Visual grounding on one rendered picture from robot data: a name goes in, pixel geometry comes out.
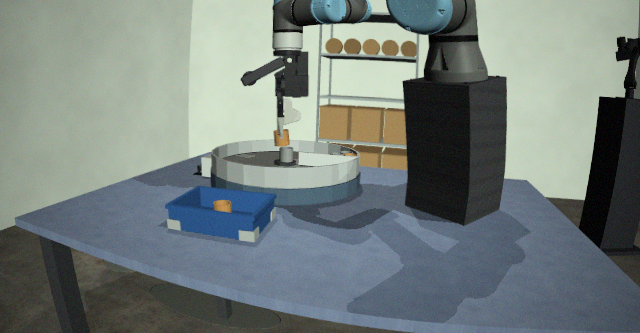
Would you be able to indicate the blue crate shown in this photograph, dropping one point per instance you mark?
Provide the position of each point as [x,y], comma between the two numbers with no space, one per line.
[236,225]

